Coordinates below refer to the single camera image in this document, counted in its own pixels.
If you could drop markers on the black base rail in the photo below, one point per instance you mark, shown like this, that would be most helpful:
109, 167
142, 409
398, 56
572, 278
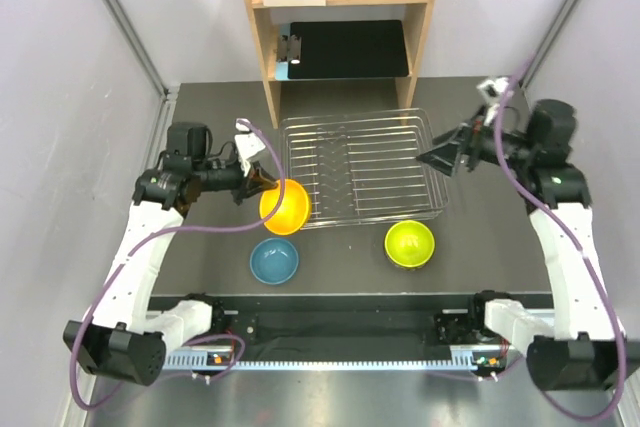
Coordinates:
348, 328

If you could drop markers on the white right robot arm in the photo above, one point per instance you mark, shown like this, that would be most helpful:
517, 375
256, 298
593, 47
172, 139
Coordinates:
585, 347

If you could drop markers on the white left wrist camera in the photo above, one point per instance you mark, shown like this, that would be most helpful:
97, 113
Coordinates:
249, 146

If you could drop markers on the black clipboard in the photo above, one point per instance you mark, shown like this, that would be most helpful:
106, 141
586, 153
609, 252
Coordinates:
330, 50

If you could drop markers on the green bowl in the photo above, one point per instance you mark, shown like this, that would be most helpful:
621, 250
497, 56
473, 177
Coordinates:
409, 245

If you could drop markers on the metal wire dish rack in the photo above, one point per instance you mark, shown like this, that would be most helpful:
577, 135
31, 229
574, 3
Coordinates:
362, 168

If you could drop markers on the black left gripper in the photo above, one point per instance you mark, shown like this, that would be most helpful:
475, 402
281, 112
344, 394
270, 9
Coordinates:
259, 176

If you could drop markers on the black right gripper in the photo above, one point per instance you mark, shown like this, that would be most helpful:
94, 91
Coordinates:
445, 158

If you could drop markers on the blue bowl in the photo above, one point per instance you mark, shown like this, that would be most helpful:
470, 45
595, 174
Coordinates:
274, 261

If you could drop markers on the orange bowl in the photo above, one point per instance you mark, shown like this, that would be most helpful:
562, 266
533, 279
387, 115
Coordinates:
293, 213

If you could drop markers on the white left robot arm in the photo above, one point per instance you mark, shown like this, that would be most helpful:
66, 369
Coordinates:
116, 339

